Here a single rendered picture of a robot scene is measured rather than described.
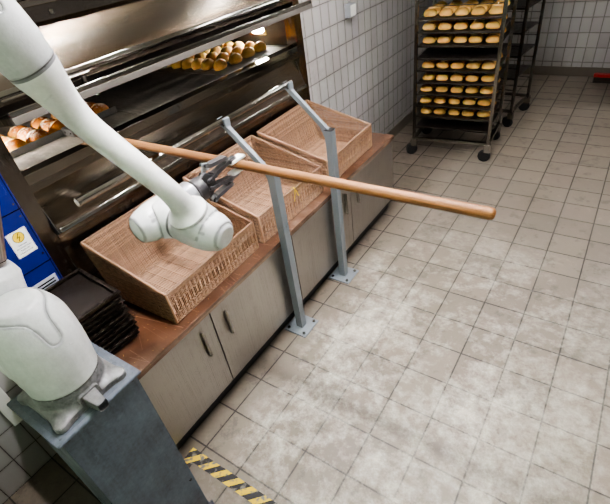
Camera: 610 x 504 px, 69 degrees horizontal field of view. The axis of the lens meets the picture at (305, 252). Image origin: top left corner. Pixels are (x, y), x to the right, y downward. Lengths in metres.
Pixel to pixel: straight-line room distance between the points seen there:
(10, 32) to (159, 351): 1.17
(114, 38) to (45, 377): 1.43
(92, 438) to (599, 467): 1.79
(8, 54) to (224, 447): 1.69
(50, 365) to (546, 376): 2.00
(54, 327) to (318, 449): 1.33
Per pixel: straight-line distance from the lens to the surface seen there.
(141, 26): 2.19
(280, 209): 1.99
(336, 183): 1.24
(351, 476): 2.00
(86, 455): 1.19
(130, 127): 2.14
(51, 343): 1.03
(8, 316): 1.02
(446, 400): 2.19
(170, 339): 1.81
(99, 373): 1.14
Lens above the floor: 1.80
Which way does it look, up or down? 37 degrees down
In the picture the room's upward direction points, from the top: 9 degrees counter-clockwise
